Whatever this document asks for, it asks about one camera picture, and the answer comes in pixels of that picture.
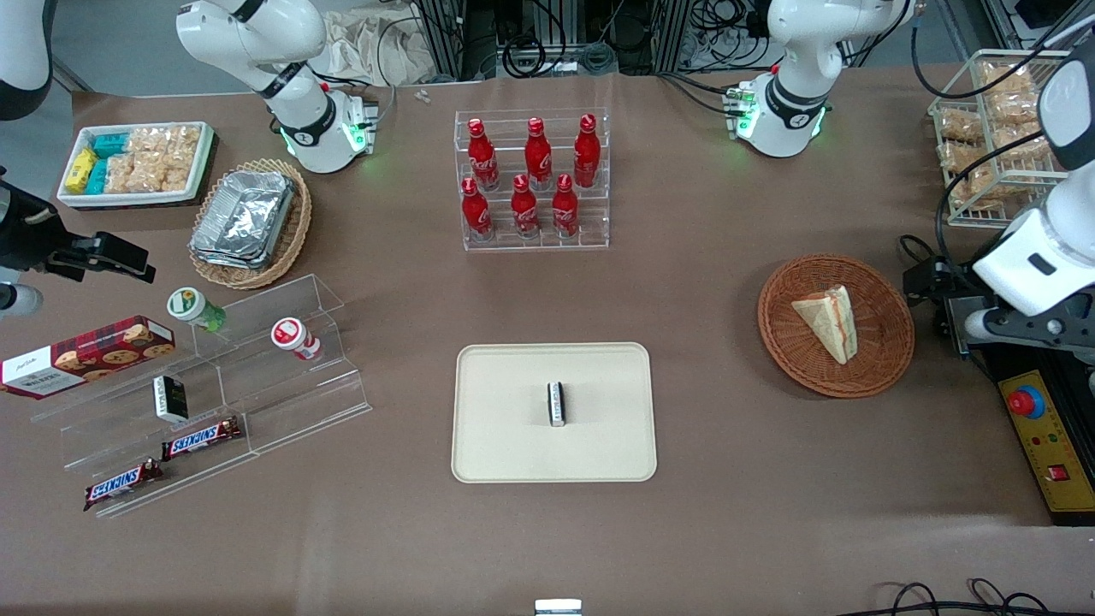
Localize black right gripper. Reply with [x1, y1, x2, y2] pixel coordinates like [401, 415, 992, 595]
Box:
[0, 181, 157, 283]

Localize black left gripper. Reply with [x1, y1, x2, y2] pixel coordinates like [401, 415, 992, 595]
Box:
[903, 257, 1095, 352]

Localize triangular sandwich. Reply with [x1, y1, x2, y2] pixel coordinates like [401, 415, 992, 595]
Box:
[791, 285, 859, 365]

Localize aluminium foil tray stack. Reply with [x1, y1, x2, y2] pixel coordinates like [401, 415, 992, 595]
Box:
[190, 169, 296, 270]

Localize round brown wicker basket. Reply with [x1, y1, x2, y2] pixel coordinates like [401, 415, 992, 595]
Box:
[757, 254, 916, 400]

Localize oval light wicker basket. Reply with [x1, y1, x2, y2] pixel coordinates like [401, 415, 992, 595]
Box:
[188, 158, 313, 290]

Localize beige plastic serving tray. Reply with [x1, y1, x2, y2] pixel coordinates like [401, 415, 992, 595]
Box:
[451, 342, 658, 484]

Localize grey metal side plate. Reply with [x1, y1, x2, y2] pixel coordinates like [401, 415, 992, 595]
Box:
[945, 295, 985, 358]

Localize white rectangular snack bin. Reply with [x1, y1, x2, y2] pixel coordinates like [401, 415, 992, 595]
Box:
[57, 122, 216, 210]

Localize yellow snack packet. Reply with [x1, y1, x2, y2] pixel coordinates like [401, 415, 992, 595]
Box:
[67, 148, 97, 193]

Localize clear bag of puffed snacks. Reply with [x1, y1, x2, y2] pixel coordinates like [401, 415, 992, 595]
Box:
[128, 126, 202, 159]
[107, 154, 168, 194]
[163, 141, 202, 193]

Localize red tartan cookie box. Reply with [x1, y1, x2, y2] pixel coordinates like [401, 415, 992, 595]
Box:
[0, 315, 176, 400]

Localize clear bag of brown crackers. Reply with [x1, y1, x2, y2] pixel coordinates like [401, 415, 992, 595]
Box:
[939, 110, 985, 143]
[950, 167, 1000, 208]
[980, 64, 1043, 129]
[941, 141, 997, 174]

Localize green lidded cup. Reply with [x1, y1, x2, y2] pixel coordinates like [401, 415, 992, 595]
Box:
[167, 287, 228, 335]

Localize black countertop appliance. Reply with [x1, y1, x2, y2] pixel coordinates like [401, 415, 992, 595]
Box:
[967, 341, 1095, 382]

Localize clear acrylic step riser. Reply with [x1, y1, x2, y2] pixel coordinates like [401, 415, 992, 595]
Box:
[30, 338, 260, 520]
[190, 274, 373, 456]

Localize brown Snickers bar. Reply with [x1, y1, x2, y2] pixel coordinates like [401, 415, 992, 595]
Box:
[83, 459, 163, 512]
[161, 417, 243, 461]

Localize red lidded cup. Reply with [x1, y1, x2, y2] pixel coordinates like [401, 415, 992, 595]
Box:
[270, 317, 323, 362]

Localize yellow emergency stop box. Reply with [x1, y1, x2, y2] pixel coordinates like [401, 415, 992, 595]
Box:
[998, 368, 1095, 525]

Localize beige crumpled cloth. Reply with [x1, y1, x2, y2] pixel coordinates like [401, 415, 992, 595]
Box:
[321, 4, 437, 86]

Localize clear acrylic bottle rack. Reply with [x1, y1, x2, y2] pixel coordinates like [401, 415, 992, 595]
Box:
[453, 107, 611, 252]

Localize red cola bottle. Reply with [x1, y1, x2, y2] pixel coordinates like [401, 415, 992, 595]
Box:
[524, 117, 553, 191]
[512, 174, 540, 239]
[468, 118, 500, 191]
[462, 177, 493, 240]
[552, 174, 580, 238]
[573, 114, 601, 187]

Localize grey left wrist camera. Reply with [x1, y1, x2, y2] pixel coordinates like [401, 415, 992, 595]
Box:
[963, 308, 1000, 345]

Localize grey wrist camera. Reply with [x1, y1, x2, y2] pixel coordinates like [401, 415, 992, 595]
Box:
[0, 284, 44, 318]
[963, 308, 1000, 345]

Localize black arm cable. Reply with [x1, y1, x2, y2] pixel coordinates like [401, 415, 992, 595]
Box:
[897, 107, 1095, 268]
[909, 17, 1070, 99]

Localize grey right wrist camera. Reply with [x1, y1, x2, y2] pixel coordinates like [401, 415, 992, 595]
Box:
[0, 284, 44, 318]

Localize white wire basket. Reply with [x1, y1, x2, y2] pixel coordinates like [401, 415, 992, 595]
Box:
[928, 49, 1095, 229]

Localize black table cables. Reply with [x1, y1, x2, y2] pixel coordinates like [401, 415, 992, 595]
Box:
[855, 580, 1095, 616]

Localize aluminium frame rack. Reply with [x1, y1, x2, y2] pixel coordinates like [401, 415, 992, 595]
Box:
[411, 0, 711, 82]

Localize coiled black cable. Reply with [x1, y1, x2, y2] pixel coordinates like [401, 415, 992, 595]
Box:
[500, 38, 548, 78]

